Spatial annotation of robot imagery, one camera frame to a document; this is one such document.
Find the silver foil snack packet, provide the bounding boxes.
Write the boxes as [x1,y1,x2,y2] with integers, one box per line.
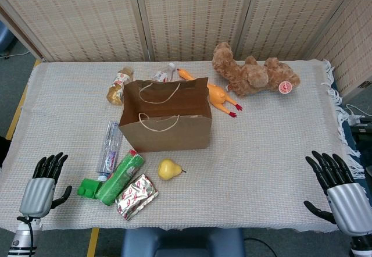
[115,173,159,222]

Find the yellow pear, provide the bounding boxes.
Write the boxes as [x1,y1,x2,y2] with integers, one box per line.
[158,158,187,181]

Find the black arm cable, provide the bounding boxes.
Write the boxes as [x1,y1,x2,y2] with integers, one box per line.
[16,216,33,257]

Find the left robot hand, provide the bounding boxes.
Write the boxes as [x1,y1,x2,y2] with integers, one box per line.
[19,152,73,219]

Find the bamboo folding screen panel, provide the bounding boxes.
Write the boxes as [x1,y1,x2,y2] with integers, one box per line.
[307,0,372,98]
[139,0,256,62]
[235,0,361,62]
[0,0,146,63]

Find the brown paper bag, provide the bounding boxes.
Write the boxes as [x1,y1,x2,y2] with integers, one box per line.
[118,77,211,153]

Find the brown teddy bear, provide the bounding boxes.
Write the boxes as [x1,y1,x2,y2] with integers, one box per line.
[211,41,301,97]

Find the blue chair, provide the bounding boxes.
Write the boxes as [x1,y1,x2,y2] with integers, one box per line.
[0,21,15,56]

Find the black device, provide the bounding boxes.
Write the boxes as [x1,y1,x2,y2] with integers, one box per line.
[350,123,372,150]

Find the blue padded seat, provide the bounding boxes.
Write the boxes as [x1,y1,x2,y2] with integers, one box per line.
[121,227,245,257]

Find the small clear red-label bottle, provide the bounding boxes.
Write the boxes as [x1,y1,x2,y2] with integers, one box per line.
[151,62,177,83]

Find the white woven tablecloth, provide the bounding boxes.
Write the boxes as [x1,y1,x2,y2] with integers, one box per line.
[0,58,367,235]

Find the green Pringles can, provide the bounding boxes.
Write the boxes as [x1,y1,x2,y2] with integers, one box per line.
[95,149,145,206]

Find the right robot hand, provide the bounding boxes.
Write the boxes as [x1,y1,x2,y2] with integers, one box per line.
[303,150,372,237]

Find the amber tea bottle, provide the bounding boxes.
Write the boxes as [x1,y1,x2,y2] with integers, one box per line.
[106,66,135,106]

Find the white floor cable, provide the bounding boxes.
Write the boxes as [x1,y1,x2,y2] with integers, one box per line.
[0,49,31,59]

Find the clear plastic water bottle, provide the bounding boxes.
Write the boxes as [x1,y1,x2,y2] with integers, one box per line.
[95,120,123,182]

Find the green object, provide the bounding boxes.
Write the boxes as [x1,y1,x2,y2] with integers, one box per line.
[76,178,103,199]

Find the black floor cable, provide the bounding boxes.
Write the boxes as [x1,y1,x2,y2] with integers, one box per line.
[243,237,276,257]

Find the orange rubber chicken toy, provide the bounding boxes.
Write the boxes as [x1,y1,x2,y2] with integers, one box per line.
[176,67,244,119]

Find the white power adapter with cable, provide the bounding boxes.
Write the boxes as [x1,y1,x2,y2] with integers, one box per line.
[345,104,372,127]

